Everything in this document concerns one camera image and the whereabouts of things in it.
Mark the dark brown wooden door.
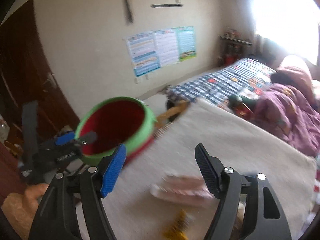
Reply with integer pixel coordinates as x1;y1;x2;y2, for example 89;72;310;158
1;0;80;140

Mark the white chart wall poster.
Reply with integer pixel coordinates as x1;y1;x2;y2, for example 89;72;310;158
153;29;180;67

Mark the yellow tube box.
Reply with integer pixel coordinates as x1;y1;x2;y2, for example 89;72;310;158
163;210;193;240

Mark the red bin with green rim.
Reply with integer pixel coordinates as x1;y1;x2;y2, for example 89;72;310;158
75;96;157;165

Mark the pink pillow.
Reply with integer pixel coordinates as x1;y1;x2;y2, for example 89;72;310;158
270;55;316;107

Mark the person's left hand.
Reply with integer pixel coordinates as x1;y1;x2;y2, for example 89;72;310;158
1;183;49;239

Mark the bright curtained window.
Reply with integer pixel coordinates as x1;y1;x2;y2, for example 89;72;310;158
251;0;319;64

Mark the black horizontal wall bracket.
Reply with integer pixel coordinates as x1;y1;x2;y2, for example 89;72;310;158
150;0;184;8

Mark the small cluttered side table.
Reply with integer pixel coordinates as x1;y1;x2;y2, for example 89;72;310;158
217;29;252;67

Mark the blue plaid cartoon bedsheet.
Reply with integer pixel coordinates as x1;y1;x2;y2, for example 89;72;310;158
166;58;276;106

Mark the teal number wall poster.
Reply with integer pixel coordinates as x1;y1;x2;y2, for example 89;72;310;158
175;27;196;61

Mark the green plush toy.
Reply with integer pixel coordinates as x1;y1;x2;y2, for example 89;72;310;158
228;95;256;120

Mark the blue alphabet wall poster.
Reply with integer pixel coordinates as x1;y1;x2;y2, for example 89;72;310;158
125;31;160;77

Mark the pink white snack wrapper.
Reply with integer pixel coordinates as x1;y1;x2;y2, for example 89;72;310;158
150;173;215;207

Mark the grey towel mat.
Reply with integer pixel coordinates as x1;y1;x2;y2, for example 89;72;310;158
75;100;317;240

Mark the black vertical wall bracket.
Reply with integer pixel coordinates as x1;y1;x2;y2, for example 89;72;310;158
123;0;134;24

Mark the purple floral quilt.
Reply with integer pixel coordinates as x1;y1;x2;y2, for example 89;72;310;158
252;83;319;157

